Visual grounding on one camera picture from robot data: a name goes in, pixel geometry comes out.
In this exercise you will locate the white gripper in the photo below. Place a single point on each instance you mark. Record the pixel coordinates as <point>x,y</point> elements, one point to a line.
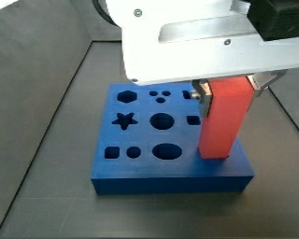
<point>189,39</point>

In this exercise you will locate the red rectangular block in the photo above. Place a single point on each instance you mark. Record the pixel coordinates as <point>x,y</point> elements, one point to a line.
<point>231,99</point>

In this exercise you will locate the blue shape sorting board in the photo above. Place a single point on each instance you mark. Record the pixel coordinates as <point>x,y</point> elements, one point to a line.
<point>145,152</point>

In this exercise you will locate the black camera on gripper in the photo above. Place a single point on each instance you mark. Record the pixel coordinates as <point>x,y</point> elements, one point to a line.
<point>275,18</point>

